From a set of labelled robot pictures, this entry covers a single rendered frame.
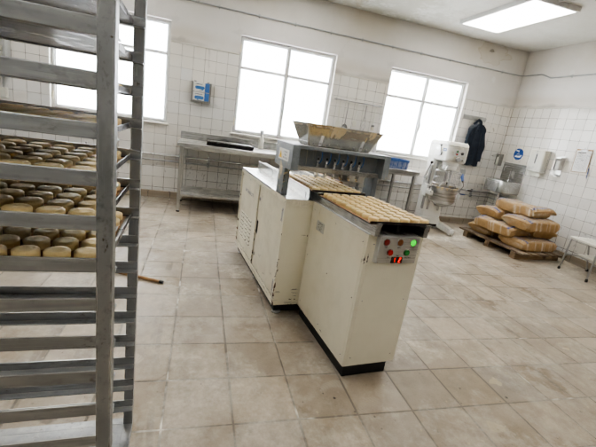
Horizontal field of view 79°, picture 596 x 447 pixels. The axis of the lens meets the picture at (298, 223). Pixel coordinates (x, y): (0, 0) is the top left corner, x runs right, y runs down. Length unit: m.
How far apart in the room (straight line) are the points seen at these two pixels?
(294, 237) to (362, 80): 3.96
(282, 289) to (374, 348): 0.76
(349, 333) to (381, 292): 0.28
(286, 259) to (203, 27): 3.86
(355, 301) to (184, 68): 4.31
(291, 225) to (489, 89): 5.39
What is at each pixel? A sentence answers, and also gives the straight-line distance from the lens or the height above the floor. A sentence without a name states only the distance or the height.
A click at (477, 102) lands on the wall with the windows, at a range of 7.08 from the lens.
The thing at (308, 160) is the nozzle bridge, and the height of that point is 1.09.
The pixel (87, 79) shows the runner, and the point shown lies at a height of 1.32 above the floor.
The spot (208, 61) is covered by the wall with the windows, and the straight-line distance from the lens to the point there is 5.54.
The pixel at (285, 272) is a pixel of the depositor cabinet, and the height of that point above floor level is 0.33.
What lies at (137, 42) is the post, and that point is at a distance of 1.22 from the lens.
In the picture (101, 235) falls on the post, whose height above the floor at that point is 1.04.
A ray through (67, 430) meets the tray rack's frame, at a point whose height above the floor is 0.15.
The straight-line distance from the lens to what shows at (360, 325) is 2.02.
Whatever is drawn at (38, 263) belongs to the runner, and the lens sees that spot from 0.88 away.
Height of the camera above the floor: 1.30
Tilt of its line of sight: 15 degrees down
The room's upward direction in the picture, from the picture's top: 9 degrees clockwise
